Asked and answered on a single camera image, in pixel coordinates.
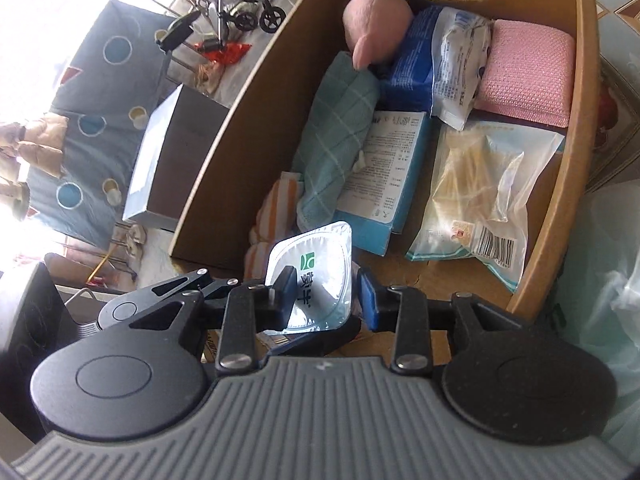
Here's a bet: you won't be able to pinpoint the teal checked towel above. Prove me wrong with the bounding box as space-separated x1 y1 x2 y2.
290 51 381 233

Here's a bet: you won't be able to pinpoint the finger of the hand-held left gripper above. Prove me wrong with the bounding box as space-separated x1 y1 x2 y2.
260 316 364 361
149 268 243 307

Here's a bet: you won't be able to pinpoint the blue packet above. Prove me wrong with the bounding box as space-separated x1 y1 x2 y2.
377 7 451 116

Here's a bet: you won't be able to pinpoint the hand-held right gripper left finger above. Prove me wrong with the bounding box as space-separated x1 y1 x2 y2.
127 266 298 376

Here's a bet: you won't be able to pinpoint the black object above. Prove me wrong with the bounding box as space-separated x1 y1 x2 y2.
0 260 76 443

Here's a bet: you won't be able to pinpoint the black wheeled cart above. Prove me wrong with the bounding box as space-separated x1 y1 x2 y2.
195 0 288 41

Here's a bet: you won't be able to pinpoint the pink plush toy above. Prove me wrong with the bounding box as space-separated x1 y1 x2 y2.
344 0 416 70

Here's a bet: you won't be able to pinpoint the cotton swab bag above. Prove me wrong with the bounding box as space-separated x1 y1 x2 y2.
405 120 566 293

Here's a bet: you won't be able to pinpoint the pink knitted cloth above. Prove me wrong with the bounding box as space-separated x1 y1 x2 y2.
472 19 576 128

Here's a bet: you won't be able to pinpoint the light blue cardboard box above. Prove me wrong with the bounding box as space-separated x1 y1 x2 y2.
122 85 231 233

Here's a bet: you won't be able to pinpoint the white plastic bag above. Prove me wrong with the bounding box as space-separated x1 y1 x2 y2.
545 185 640 441

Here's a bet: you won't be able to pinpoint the brown cardboard box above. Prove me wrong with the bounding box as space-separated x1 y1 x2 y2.
169 0 601 356

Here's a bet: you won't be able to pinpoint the white plastic packet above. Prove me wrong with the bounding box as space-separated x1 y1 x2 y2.
430 7 496 133

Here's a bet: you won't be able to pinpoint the white yogurt cup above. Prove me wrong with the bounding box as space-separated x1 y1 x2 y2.
262 222 353 333

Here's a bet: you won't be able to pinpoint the beige slippers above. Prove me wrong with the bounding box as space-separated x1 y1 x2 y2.
112 222 148 256

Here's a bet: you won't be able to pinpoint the blue white paper box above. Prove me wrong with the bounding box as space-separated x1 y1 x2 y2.
334 109 433 256

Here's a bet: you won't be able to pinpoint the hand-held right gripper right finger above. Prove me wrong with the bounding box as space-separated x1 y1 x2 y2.
357 267 531 376

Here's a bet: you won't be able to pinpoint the dark blanket with circles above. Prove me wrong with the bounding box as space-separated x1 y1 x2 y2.
25 0 176 251

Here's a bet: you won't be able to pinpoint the orange striped cloth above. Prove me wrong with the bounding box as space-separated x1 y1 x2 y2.
245 171 303 281

